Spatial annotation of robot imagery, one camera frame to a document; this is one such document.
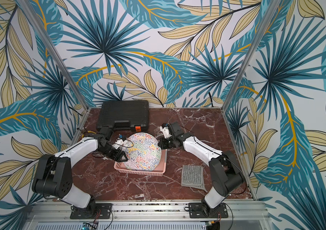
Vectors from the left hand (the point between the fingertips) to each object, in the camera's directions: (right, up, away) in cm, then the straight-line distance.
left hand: (122, 159), depth 86 cm
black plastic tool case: (-1, +27, +18) cm, 32 cm away
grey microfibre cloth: (+42, -10, -2) cm, 43 cm away
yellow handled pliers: (-32, +16, +18) cm, 40 cm away
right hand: (+22, +9, +2) cm, 24 cm away
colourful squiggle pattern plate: (+12, +3, +2) cm, 13 cm away
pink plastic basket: (+22, -6, -3) cm, 23 cm away
